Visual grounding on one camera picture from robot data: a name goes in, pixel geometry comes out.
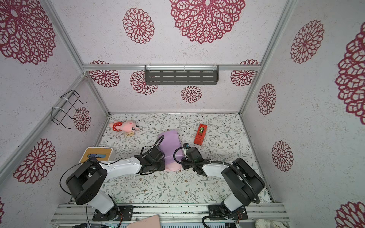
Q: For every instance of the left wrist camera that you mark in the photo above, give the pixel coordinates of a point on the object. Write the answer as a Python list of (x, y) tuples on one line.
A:
[(156, 154)]

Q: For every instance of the white cloth bottom right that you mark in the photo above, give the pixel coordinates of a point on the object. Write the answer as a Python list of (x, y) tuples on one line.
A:
[(266, 223)]

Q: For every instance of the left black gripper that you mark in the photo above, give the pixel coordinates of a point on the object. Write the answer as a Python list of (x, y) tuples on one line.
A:
[(163, 166)]

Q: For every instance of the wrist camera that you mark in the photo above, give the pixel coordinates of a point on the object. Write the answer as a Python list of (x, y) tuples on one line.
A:
[(156, 154), (194, 155)]

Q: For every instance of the grey wall shelf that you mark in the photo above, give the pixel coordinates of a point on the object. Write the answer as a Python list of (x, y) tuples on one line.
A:
[(181, 75)]

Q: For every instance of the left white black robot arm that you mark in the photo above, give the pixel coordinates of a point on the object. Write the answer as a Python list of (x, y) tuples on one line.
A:
[(85, 183)]

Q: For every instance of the pink wrapping paper sheet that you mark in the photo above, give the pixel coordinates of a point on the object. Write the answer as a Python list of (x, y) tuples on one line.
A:
[(168, 145)]

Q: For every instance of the red tape dispenser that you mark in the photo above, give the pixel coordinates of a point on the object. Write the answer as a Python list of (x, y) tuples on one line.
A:
[(200, 135)]

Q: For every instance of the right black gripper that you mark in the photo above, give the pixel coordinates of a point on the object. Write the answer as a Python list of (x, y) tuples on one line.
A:
[(183, 161)]

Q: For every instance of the pink plush toy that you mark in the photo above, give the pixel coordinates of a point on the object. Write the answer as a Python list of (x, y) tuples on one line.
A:
[(126, 127)]

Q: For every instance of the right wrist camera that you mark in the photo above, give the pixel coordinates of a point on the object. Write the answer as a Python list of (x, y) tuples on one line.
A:
[(194, 155)]

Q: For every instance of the black wire wall rack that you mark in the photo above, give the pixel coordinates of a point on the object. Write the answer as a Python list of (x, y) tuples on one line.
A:
[(70, 98)]

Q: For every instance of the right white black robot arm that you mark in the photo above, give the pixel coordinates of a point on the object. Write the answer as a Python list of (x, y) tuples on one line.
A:
[(244, 183)]

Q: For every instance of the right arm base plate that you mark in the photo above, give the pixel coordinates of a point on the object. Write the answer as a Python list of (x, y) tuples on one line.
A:
[(221, 212)]

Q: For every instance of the white wooden tissue box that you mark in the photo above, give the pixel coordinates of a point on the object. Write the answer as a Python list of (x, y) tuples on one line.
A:
[(103, 154)]

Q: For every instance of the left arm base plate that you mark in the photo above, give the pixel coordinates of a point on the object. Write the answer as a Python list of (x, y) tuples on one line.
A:
[(124, 212)]

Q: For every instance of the pink cloth at bottom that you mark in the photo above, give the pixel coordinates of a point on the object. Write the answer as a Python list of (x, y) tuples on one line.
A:
[(150, 222)]

